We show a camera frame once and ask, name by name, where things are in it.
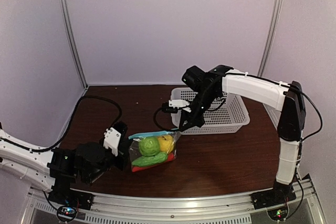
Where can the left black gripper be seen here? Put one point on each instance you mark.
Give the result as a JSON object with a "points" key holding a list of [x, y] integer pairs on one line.
{"points": [[123, 156]]}

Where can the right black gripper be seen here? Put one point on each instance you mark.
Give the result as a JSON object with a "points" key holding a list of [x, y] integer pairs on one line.
{"points": [[193, 120]]}

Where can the yellow toy lemon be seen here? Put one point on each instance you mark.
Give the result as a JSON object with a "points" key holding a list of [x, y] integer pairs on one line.
{"points": [[166, 143]]}

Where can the green toy cucumber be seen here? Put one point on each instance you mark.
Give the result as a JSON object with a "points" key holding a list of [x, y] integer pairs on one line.
{"points": [[144, 161]]}

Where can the clear zip top bag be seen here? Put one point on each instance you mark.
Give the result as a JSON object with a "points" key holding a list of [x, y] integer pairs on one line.
{"points": [[134, 152]]}

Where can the red toy carrot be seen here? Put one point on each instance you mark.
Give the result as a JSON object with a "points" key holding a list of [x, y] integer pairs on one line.
{"points": [[170, 158]]}

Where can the green toy apple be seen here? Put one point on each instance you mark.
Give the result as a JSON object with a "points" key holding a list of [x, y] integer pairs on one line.
{"points": [[149, 146]]}

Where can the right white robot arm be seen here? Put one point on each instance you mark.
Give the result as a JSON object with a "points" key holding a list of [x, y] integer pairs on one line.
{"points": [[283, 97]]}

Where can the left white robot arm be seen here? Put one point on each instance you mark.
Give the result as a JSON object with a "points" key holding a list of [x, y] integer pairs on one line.
{"points": [[55, 169]]}

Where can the white perforated plastic basket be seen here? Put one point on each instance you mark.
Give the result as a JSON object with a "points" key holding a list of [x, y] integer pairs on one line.
{"points": [[226, 115]]}

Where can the left round circuit board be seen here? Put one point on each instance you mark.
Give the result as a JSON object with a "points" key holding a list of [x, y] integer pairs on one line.
{"points": [[66, 213]]}

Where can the round circuit board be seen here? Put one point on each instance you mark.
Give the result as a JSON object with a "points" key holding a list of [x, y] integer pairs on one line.
{"points": [[66, 213], [278, 214]]}

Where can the right round circuit board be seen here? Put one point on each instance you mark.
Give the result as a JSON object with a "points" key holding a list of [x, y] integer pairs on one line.
{"points": [[278, 214]]}

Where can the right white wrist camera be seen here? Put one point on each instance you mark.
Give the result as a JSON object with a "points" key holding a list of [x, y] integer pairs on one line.
{"points": [[173, 106]]}

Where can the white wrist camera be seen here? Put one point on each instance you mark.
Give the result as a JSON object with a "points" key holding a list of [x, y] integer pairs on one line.
{"points": [[111, 140], [173, 106]]}

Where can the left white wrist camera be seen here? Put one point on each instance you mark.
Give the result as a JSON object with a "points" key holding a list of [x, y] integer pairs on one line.
{"points": [[111, 140]]}

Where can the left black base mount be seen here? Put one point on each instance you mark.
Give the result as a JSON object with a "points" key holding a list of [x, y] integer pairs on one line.
{"points": [[72, 198]]}

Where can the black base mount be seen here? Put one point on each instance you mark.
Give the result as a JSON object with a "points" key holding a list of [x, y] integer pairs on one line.
{"points": [[279, 194], [72, 198]]}

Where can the front aluminium rail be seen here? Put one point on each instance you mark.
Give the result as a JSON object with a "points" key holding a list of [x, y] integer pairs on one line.
{"points": [[231, 208]]}

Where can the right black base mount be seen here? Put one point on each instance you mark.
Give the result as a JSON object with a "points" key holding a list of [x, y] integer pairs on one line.
{"points": [[279, 194]]}

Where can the right aluminium frame post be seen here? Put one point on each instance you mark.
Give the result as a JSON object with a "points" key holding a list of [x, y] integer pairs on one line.
{"points": [[276, 10]]}

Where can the aluminium frame post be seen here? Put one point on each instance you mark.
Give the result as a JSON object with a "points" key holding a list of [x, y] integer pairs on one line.
{"points": [[276, 10], [72, 43]]}

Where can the left aluminium frame post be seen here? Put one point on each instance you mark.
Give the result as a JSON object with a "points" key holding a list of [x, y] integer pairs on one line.
{"points": [[72, 43]]}

